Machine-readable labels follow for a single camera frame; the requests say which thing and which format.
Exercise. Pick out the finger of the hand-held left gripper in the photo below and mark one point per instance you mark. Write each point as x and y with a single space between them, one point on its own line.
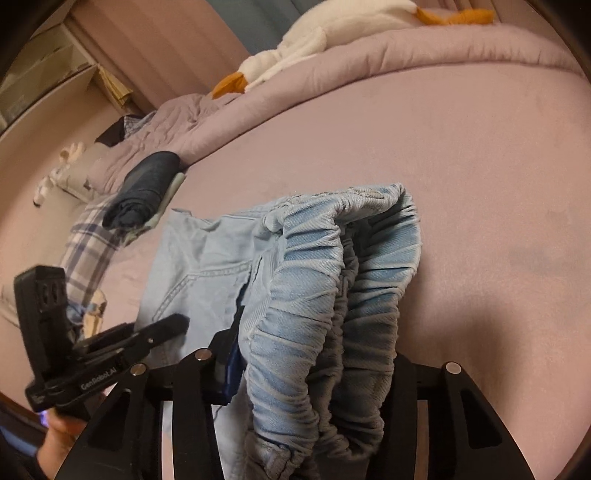
164 328

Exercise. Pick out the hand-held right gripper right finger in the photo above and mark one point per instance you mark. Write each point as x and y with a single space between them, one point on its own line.
406 383

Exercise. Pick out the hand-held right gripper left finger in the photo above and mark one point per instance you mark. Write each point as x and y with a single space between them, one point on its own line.
232 371

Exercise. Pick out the light blue denim pants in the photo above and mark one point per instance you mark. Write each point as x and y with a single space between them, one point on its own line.
304 300

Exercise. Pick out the person's left hand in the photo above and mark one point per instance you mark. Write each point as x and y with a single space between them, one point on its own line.
62 436

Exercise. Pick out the pale yellow cloth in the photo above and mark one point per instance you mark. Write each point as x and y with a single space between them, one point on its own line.
94 314

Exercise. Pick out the plaid cloth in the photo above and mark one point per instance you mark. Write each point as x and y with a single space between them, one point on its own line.
90 240

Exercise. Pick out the dark rolled clothing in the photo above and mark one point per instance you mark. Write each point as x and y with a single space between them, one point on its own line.
143 189

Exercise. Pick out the white crumpled cloth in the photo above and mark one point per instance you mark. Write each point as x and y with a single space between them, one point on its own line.
57 170

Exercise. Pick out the dark checked clothes pile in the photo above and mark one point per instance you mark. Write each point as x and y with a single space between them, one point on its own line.
124 127

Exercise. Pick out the pink bed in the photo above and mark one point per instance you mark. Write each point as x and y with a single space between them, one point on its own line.
461 184

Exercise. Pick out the white storage shelf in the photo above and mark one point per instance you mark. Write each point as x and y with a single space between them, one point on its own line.
51 69

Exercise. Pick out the blue curtain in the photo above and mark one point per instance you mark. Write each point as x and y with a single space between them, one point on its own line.
258 23

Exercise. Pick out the pink quilt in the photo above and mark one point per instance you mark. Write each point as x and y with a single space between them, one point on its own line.
369 60

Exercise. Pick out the white goose plush toy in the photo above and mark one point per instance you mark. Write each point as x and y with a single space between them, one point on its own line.
323 32

